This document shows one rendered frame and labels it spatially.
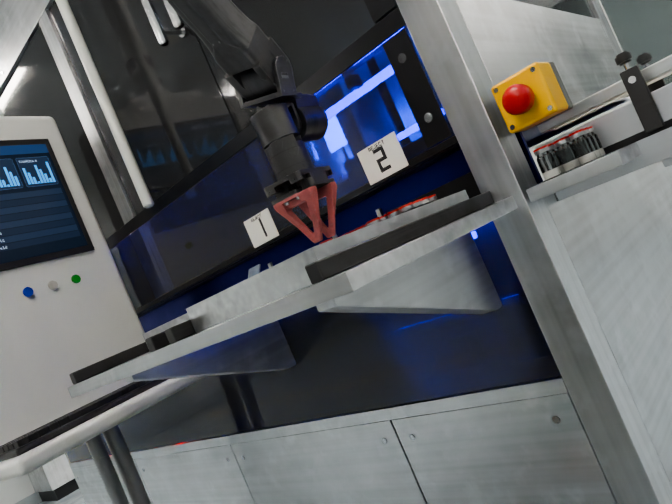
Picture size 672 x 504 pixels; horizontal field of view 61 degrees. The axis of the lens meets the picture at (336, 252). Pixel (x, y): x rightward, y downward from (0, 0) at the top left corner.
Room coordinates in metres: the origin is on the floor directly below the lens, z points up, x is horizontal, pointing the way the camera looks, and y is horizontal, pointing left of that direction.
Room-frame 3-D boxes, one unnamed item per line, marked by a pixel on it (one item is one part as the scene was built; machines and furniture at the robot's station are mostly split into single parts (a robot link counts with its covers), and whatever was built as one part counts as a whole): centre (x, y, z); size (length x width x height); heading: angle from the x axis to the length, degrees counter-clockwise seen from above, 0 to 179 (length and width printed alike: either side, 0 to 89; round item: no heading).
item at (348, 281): (0.93, 0.10, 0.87); 0.70 x 0.48 x 0.02; 48
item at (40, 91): (1.66, 0.66, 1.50); 0.49 x 0.01 x 0.59; 48
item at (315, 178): (0.83, 0.00, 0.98); 0.07 x 0.07 x 0.09; 62
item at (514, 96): (0.76, -0.31, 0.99); 0.04 x 0.04 x 0.04; 48
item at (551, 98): (0.79, -0.34, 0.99); 0.08 x 0.07 x 0.07; 138
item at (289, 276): (0.79, 0.00, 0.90); 0.34 x 0.26 x 0.04; 138
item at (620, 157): (0.81, -0.38, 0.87); 0.14 x 0.13 x 0.02; 138
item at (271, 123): (0.83, 0.01, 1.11); 0.07 x 0.06 x 0.07; 143
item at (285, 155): (0.82, 0.01, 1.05); 0.10 x 0.07 x 0.07; 152
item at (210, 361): (1.09, 0.29, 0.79); 0.34 x 0.03 x 0.13; 138
